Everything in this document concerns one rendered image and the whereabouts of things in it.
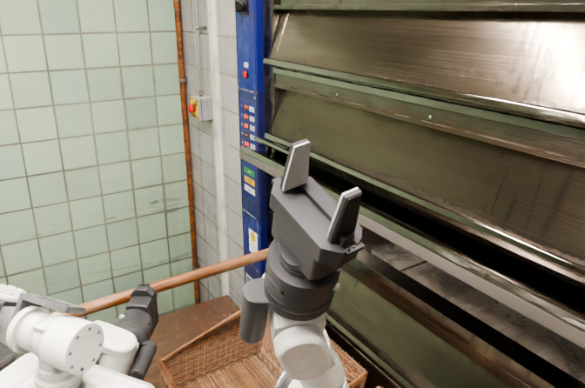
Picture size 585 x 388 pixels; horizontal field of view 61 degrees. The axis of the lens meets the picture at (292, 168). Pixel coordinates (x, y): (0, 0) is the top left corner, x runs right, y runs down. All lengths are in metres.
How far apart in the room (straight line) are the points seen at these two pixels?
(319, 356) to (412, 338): 0.81
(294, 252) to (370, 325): 1.03
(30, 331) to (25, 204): 1.82
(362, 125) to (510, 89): 0.50
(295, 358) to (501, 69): 0.69
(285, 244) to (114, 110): 2.01
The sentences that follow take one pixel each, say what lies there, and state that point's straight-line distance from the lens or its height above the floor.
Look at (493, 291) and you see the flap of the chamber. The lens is 0.99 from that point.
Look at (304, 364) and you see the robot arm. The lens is 0.68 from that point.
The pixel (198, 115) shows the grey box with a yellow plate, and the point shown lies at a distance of 2.26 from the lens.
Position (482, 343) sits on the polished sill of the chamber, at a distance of 1.27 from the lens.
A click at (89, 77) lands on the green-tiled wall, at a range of 2.46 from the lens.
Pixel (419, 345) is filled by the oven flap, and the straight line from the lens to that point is 1.45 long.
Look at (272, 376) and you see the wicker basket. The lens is 2.00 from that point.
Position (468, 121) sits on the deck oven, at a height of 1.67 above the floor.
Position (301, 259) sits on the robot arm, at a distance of 0.54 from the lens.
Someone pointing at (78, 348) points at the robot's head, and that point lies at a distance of 0.72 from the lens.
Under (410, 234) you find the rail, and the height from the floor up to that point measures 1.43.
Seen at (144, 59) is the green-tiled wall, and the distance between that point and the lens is 2.51.
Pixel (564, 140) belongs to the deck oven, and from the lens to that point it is 1.02.
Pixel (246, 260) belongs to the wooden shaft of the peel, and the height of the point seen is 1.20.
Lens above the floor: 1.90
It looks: 18 degrees down
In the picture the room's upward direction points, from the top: straight up
